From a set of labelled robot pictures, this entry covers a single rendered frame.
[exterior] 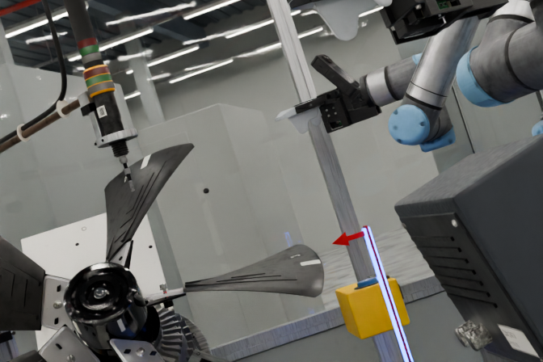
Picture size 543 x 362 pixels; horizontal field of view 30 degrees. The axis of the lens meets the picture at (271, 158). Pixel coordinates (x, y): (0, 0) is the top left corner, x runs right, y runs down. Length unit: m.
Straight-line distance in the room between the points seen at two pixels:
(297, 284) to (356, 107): 0.61
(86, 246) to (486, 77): 1.10
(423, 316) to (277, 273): 0.86
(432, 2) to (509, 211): 0.22
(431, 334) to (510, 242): 1.58
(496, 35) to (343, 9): 0.26
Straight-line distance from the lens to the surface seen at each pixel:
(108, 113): 1.67
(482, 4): 1.04
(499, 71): 1.18
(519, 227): 0.89
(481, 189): 0.88
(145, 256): 2.02
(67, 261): 2.06
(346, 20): 1.01
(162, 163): 1.82
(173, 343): 1.74
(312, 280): 1.61
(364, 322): 1.92
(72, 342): 1.66
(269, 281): 1.61
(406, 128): 1.90
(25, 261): 1.74
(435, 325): 2.46
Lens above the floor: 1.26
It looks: 3 degrees up
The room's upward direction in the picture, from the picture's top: 18 degrees counter-clockwise
